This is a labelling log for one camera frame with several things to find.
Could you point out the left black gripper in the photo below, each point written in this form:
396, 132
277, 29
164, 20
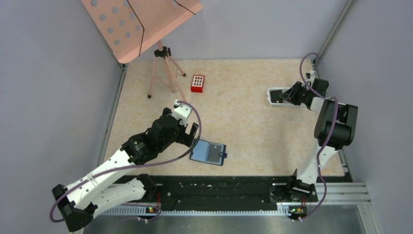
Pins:
187, 137

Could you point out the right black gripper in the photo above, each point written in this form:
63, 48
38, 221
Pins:
297, 94

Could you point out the dark blue leather card holder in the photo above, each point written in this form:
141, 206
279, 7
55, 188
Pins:
200, 152

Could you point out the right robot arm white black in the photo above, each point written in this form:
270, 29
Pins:
334, 129

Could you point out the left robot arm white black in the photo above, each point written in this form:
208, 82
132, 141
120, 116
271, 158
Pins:
82, 201

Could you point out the black card in basket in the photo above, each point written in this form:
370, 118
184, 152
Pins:
274, 96

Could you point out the white plastic slotted basket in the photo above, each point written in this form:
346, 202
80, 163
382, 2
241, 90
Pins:
285, 103

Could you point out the red box with white grid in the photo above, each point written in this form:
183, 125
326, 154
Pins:
197, 84

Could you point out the pink tripod stand legs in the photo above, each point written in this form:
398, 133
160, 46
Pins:
172, 68

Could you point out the pink perforated music stand desk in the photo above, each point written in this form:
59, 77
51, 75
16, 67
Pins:
130, 27

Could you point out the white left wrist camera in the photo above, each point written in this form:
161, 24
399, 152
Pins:
181, 112

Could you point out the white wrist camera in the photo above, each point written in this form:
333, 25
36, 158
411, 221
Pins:
310, 76
181, 112

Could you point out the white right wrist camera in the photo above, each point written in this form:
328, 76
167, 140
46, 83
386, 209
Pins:
310, 76

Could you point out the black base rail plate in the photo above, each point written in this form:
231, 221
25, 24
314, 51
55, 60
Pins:
221, 193

